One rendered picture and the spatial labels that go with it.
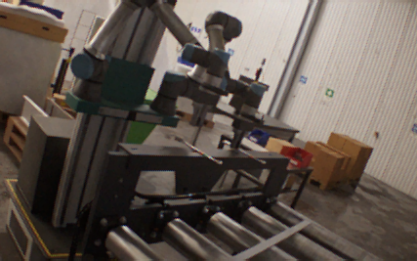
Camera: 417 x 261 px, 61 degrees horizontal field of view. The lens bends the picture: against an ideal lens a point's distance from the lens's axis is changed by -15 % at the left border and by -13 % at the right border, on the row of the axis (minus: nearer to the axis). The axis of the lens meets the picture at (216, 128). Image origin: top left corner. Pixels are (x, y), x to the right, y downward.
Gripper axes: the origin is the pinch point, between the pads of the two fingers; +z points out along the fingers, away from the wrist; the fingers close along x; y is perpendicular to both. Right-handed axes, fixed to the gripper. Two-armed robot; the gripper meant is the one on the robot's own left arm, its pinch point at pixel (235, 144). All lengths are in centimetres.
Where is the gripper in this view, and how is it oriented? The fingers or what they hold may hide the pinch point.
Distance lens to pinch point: 202.4
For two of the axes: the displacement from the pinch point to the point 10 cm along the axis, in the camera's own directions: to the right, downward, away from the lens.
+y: -7.3, -3.9, 5.6
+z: -3.6, 9.2, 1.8
